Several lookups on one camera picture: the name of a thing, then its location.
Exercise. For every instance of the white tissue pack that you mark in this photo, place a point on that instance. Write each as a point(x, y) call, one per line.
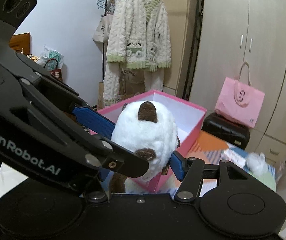
point(232, 156)

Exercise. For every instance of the grey wooden wardrobe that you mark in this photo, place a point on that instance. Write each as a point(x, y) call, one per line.
point(246, 40)

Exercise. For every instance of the pink cardboard box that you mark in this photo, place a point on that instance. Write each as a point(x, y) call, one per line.
point(188, 118)

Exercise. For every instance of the black clothes rack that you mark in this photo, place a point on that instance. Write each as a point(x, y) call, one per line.
point(152, 44)

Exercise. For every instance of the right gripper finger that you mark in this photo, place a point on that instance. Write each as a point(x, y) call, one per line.
point(192, 171)

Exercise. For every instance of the black suitcase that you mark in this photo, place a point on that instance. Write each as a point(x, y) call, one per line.
point(233, 133)

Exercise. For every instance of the beige canvas tote bag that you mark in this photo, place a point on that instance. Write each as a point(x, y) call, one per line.
point(101, 33)

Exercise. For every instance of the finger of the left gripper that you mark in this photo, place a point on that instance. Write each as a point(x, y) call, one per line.
point(94, 121)
point(117, 159)

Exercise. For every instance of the brown paper bag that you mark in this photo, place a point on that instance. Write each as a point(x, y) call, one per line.
point(100, 100)

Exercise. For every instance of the white mesh bath sponge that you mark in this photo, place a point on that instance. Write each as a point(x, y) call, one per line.
point(256, 163)

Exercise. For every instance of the cream knit cardigan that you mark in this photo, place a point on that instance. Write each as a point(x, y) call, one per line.
point(139, 43)

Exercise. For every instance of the pink tote bag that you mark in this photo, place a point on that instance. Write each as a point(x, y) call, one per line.
point(239, 102)

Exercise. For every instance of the wooden side cabinet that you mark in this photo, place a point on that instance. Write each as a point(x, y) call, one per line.
point(21, 44)

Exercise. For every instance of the beige tall cabinet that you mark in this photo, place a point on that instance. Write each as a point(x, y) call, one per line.
point(184, 24)

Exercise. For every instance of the white brown plush dog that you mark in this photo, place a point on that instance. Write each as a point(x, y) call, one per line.
point(148, 129)

